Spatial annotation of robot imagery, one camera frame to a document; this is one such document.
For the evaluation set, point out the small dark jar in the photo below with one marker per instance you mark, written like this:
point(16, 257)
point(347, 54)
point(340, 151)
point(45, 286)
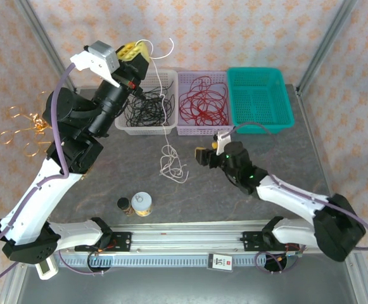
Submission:
point(124, 206)

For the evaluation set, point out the white digital timer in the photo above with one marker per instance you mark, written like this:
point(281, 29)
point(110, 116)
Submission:
point(47, 272)

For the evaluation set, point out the tin can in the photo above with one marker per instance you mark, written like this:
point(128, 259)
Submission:
point(142, 204)

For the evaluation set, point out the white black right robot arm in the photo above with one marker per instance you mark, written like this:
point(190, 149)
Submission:
point(291, 196)

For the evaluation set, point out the lilac plastic basket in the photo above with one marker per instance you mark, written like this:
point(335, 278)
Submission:
point(199, 130)

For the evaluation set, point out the teal plastic basket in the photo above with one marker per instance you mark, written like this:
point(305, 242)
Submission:
point(266, 95)

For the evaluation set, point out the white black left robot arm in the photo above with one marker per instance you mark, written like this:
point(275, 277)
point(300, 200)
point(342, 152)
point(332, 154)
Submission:
point(38, 196)

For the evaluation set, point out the white plastic basket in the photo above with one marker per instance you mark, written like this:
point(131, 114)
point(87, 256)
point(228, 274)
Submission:
point(168, 79)

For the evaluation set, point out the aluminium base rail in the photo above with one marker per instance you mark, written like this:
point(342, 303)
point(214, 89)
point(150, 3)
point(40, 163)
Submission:
point(187, 240)

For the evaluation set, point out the aluminium frame post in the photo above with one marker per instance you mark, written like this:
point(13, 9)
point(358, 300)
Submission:
point(46, 41)
point(327, 41)

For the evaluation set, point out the label card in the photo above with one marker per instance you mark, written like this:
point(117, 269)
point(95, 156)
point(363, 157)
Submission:
point(220, 263)

